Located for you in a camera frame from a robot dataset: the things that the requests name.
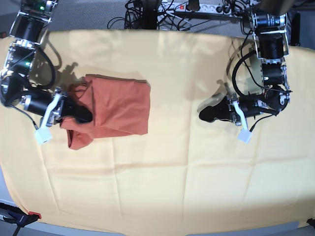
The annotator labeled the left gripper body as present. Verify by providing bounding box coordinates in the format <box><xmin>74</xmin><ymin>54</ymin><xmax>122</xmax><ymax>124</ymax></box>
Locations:
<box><xmin>227</xmin><ymin>94</ymin><xmax>268</xmax><ymax>123</ymax></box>

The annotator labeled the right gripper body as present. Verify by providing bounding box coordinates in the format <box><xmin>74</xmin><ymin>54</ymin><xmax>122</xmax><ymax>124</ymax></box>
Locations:
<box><xmin>21</xmin><ymin>91</ymin><xmax>64</xmax><ymax>120</ymax></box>

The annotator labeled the terracotta orange T-shirt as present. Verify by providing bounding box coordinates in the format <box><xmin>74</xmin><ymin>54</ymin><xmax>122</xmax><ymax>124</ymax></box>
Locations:
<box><xmin>60</xmin><ymin>75</ymin><xmax>151</xmax><ymax>150</ymax></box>

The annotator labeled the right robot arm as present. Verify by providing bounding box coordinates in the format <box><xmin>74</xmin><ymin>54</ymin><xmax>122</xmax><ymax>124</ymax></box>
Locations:
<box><xmin>0</xmin><ymin>0</ymin><xmax>93</xmax><ymax>127</ymax></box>

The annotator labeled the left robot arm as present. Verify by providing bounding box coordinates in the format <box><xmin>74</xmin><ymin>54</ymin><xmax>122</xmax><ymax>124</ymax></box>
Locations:
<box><xmin>199</xmin><ymin>0</ymin><xmax>294</xmax><ymax>125</ymax></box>

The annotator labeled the pale yellow table cloth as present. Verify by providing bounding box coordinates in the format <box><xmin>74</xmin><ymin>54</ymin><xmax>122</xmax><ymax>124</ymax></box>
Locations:
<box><xmin>0</xmin><ymin>30</ymin><xmax>315</xmax><ymax>236</ymax></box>

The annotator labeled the black box at right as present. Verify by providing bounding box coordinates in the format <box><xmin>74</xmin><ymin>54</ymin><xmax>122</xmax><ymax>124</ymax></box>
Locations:
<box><xmin>291</xmin><ymin>12</ymin><xmax>301</xmax><ymax>46</ymax></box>

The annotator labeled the white power strip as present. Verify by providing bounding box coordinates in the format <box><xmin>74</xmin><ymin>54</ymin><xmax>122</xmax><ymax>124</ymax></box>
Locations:
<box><xmin>158</xmin><ymin>1</ymin><xmax>242</xmax><ymax>17</ymax></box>

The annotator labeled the blue black bar clamp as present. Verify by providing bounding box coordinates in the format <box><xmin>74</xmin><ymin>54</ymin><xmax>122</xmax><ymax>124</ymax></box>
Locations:
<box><xmin>0</xmin><ymin>203</ymin><xmax>42</xmax><ymax>236</ymax></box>

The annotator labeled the black clamp at right edge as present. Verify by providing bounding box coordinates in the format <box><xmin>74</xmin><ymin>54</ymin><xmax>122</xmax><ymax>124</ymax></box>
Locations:
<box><xmin>307</xmin><ymin>218</ymin><xmax>315</xmax><ymax>228</ymax></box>

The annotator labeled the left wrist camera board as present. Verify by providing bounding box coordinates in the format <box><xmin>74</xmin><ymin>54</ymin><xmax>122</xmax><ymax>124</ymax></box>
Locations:
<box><xmin>238</xmin><ymin>129</ymin><xmax>252</xmax><ymax>144</ymax></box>

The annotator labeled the black central stand post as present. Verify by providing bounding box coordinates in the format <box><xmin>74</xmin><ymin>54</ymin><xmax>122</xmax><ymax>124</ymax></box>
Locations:
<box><xmin>140</xmin><ymin>0</ymin><xmax>159</xmax><ymax>30</ymax></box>

